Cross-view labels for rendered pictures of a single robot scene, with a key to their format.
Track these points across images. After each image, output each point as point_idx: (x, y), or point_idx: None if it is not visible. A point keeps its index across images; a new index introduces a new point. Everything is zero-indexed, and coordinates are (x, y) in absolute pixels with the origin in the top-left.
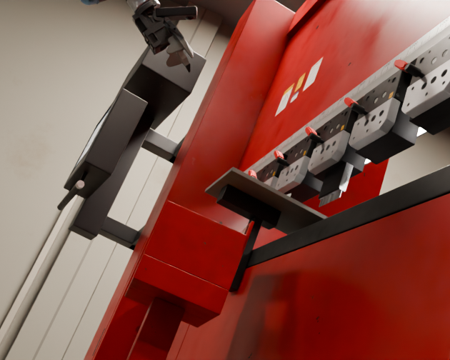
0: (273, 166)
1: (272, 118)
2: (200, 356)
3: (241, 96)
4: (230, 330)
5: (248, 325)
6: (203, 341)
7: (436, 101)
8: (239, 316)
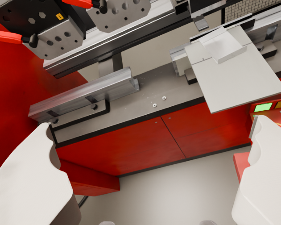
0: (36, 8)
1: None
2: (208, 122)
3: None
4: (239, 108)
5: (261, 101)
6: (204, 120)
7: None
8: (246, 103)
